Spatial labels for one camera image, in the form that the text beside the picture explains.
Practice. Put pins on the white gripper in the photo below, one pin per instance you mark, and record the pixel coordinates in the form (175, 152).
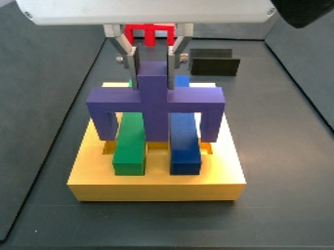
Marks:
(115, 12)

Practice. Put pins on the purple cross-shaped block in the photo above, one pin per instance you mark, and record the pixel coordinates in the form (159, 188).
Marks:
(155, 101)

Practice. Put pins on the yellow slotted board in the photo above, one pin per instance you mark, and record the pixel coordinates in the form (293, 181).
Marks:
(95, 183)

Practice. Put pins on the red cross-shaped block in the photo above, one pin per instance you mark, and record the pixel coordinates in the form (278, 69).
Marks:
(150, 29)

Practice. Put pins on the black foam block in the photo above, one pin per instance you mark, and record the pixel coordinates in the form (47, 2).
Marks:
(213, 62)

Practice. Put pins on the blue long bar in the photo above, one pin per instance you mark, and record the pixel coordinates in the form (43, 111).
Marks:
(185, 153)

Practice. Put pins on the green long bar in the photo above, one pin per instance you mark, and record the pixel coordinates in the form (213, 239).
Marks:
(129, 156)

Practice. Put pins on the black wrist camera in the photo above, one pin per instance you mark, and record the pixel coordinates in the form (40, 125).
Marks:
(301, 12)

